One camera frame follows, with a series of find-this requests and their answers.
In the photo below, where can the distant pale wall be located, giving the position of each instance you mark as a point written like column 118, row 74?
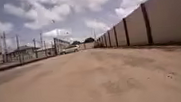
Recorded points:
column 87, row 45

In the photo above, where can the brown dirt road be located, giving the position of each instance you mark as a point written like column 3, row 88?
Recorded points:
column 92, row 80

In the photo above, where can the raised kerb strip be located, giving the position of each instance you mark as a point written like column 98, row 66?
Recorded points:
column 13, row 65

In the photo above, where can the long pale wall, dark pillars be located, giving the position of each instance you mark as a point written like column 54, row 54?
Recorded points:
column 171, row 16

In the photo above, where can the pale car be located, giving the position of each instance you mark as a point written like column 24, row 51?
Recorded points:
column 70, row 49

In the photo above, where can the low building, dark roof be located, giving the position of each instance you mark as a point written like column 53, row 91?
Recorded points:
column 24, row 52

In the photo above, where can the grey building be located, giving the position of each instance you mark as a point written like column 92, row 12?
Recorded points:
column 60, row 44

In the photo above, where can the distant trees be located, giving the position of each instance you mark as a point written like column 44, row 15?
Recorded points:
column 88, row 40

